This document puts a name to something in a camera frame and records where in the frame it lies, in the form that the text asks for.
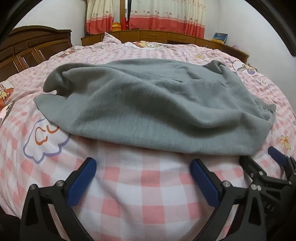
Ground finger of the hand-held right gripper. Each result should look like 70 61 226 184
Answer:
268 146 296 181
239 156 269 186

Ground blue book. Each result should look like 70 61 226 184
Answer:
212 32 228 44

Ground red and yellow toy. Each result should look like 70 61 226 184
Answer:
112 17 129 32

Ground dark wooden headboard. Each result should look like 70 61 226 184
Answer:
0 25 73 81

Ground brown wooden low cabinet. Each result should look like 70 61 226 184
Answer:
81 30 250 63

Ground grey pants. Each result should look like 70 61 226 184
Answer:
34 59 277 156

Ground wide cream and red curtain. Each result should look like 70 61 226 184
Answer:
129 0 207 39

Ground narrow cream and red curtain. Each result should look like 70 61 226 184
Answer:
85 0 121 36

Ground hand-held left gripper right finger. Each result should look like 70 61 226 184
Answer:
190 159 275 241

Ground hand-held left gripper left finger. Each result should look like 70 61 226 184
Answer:
20 158 97 241

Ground pink checked cartoon duvet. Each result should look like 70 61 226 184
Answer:
0 32 296 241

